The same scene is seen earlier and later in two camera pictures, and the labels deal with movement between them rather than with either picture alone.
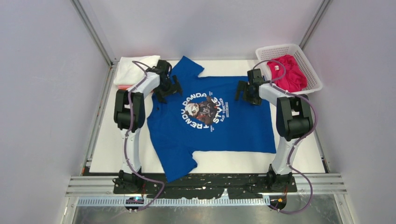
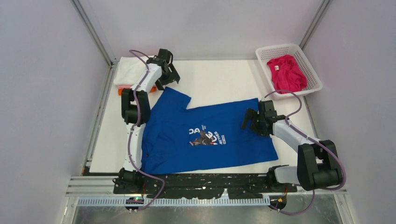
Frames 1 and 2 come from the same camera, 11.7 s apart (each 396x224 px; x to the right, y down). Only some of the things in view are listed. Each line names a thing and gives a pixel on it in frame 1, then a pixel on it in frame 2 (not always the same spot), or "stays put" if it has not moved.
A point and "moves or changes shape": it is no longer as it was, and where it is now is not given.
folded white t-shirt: [128, 73] stays put
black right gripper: [242, 86] to [251, 114]
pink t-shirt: [286, 75] stays put
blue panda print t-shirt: [206, 118] moves or changes shape
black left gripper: [175, 87] to [173, 76]
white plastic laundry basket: [266, 53] stays put
